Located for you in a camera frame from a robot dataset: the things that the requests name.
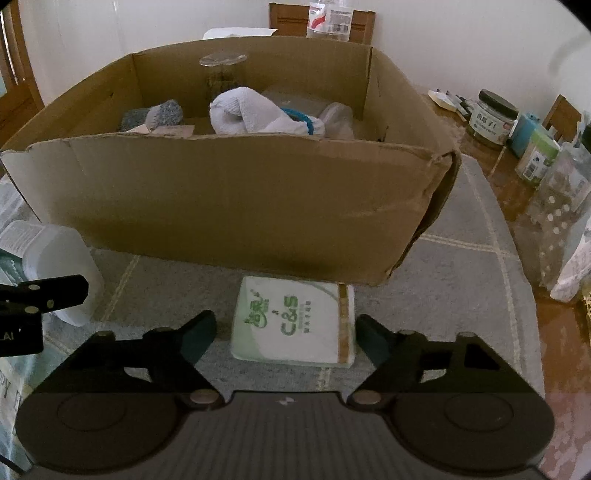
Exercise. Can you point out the white plastic bag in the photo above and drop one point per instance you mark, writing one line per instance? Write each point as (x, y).
(575, 272)

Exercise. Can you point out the brown cardboard box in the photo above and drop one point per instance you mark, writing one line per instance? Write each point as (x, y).
(231, 198)

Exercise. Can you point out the scattered pens and papers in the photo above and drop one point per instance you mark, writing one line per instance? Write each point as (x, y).
(450, 101)

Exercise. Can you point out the blue green checkered towel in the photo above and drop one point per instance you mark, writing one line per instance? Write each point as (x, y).
(461, 277)

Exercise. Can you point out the clear polka dot bag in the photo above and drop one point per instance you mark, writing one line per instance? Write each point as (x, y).
(561, 217)

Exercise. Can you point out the clear drinking glass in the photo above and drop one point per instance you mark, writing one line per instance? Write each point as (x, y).
(224, 74)

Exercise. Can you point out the beige rectangular carton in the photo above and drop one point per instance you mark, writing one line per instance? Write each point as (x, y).
(171, 130)

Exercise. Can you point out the blue grey knitted sleeve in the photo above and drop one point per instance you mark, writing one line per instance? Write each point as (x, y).
(154, 115)

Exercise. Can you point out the glass jar with dark lid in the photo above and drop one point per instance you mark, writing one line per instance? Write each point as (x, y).
(489, 122)

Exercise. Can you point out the clear plastic water bottle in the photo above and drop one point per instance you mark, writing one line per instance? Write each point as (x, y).
(330, 21)

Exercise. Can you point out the small blue container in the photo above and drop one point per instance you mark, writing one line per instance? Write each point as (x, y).
(524, 136)

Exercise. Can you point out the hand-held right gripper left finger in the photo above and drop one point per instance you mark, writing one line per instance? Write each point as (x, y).
(198, 337)

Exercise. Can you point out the white plastic bottle green label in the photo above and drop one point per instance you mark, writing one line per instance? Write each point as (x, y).
(60, 263)

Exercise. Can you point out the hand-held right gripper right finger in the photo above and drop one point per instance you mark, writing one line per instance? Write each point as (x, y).
(374, 341)

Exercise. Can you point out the green white small carton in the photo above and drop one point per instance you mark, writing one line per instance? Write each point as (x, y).
(538, 159)

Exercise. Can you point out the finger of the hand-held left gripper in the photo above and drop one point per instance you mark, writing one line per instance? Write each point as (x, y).
(55, 288)

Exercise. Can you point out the white socks with blue bands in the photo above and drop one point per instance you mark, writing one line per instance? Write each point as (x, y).
(249, 113)

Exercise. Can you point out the green white tissue pack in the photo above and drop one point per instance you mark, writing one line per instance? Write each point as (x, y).
(286, 323)

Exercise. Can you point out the wooden chair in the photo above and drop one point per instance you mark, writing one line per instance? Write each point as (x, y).
(286, 21)
(563, 115)

